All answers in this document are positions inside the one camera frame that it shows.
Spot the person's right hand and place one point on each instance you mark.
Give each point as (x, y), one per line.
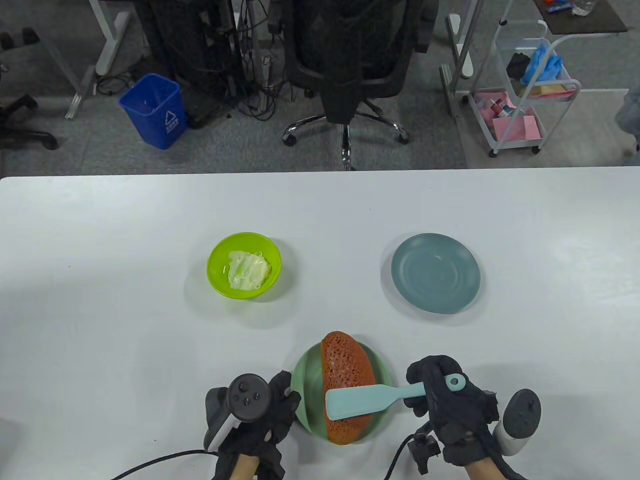
(455, 415)

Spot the person's left hand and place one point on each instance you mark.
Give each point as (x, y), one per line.
(285, 405)

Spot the pale green plate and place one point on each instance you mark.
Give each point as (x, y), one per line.
(307, 395)

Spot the teal dessert spatula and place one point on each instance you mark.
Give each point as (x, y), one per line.
(355, 402)

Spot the brown bread slice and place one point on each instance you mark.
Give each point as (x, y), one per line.
(345, 360)

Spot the person's right forearm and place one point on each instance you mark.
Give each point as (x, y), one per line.
(482, 470)

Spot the person's left forearm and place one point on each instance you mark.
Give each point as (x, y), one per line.
(245, 467)

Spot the black and white controller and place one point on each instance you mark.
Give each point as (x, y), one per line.
(247, 397)
(522, 410)

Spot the blue-grey plate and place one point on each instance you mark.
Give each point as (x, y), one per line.
(435, 275)

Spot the lime green bowl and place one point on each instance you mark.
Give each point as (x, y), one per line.
(217, 280)

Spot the white trolley cart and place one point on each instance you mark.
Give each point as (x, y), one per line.
(515, 145)

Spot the pink folder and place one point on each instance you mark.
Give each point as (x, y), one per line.
(517, 129)

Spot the small white red bottle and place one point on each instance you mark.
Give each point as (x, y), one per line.
(497, 106)

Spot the blue trash bin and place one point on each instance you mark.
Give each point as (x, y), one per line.
(152, 117)

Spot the white desk leg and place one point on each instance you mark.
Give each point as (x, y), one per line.
(107, 40)
(466, 65)

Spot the black office chair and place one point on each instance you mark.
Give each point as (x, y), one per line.
(345, 60)

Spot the black cloth bundle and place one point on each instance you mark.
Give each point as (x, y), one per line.
(517, 65)

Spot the blue plastic bag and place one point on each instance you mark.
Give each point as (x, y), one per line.
(542, 62)

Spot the grey metal table leg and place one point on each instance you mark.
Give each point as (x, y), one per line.
(75, 107)

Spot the black chair base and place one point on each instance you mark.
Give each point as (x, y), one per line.
(20, 135)

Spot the black computer tower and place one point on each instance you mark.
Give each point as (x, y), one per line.
(175, 40)

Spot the brown side table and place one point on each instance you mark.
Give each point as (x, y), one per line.
(580, 22)

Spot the clear water bottle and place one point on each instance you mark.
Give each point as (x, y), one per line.
(582, 6)

